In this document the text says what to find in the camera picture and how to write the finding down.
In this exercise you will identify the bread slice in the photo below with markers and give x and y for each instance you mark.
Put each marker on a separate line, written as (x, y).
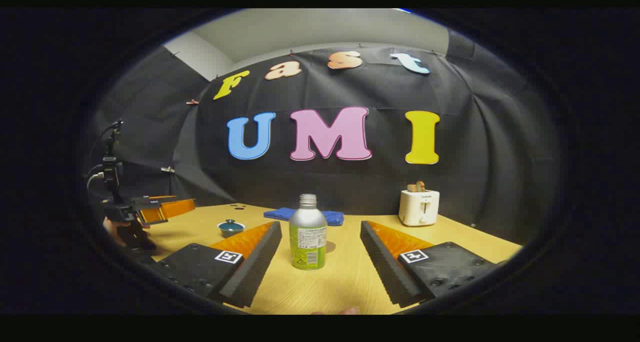
(416, 186)

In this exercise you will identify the black backdrop cloth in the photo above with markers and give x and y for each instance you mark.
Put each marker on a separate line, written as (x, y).
(350, 182)

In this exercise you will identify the teal teacup lid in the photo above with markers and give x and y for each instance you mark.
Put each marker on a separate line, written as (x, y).
(231, 224)

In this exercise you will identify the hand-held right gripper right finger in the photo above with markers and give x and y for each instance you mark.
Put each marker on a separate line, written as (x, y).
(387, 267)

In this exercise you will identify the blue cloth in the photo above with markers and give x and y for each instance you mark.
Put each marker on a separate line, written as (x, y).
(277, 214)

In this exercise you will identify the teal teacup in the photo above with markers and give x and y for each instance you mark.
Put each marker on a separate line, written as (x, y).
(231, 232)

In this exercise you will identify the round brown coaster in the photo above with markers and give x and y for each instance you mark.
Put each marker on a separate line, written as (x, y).
(331, 247)

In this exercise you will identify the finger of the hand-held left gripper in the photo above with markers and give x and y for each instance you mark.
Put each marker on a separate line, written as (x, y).
(167, 211)
(152, 200)

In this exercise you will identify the white toaster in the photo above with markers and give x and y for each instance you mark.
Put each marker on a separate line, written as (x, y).
(417, 209)

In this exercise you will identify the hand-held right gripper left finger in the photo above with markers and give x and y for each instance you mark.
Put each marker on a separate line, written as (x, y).
(255, 267)

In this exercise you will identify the silver green water bottle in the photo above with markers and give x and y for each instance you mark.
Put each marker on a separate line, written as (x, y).
(307, 232)

